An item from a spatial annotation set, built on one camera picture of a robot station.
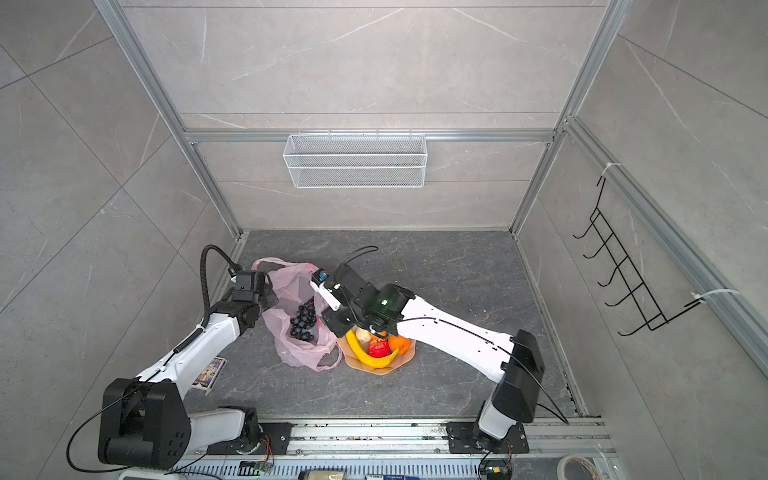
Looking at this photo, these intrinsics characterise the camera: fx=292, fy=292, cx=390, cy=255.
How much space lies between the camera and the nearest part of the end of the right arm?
498mm

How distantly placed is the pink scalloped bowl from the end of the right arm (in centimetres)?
34

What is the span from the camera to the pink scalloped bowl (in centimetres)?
81
